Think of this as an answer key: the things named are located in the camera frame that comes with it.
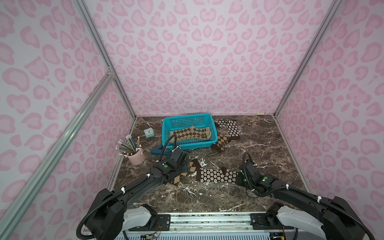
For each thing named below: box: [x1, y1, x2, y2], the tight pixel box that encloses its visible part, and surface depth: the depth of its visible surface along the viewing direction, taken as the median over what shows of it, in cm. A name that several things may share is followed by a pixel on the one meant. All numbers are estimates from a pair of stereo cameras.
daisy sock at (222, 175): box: [200, 167, 239, 183], surface depth 90 cm
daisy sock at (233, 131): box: [215, 119, 241, 141], surface depth 115 cm
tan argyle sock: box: [169, 126, 212, 141], surface depth 108 cm
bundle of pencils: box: [115, 134, 142, 158], surface depth 90 cm
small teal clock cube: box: [143, 127, 155, 139], surface depth 109 cm
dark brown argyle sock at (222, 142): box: [212, 134, 232, 151], surface depth 103 cm
